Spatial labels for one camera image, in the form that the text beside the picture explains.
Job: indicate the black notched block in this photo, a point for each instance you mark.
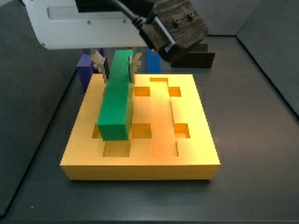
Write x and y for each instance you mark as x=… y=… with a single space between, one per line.
x=198 y=58

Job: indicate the green long block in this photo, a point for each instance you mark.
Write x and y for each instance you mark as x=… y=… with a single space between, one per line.
x=115 y=115

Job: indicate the purple notched block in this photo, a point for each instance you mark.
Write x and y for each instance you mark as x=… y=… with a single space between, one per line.
x=86 y=67

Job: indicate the dark wrist camera box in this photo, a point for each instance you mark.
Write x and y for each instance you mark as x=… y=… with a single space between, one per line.
x=174 y=29

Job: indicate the blue long block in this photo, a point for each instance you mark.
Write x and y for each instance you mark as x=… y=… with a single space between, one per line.
x=152 y=62

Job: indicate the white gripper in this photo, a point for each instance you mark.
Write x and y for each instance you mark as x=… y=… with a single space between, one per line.
x=63 y=28

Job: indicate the yellow slotted board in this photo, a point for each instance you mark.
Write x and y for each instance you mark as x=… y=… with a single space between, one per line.
x=170 y=145

